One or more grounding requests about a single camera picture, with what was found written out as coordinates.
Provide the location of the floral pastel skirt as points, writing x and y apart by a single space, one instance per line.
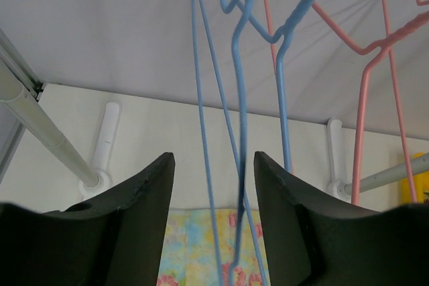
188 254

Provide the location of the pink wire hanger right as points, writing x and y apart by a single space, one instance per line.
392 81

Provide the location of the pink wire hanger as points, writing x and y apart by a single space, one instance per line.
287 30
392 81

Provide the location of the yellow plastic bin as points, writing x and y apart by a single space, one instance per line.
421 187

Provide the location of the silver white clothes rack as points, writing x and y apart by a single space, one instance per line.
30 114

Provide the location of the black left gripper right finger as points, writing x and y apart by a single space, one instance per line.
312 238

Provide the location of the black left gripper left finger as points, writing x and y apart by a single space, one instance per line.
114 238

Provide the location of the pink wire hanger middle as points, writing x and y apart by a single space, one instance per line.
287 30

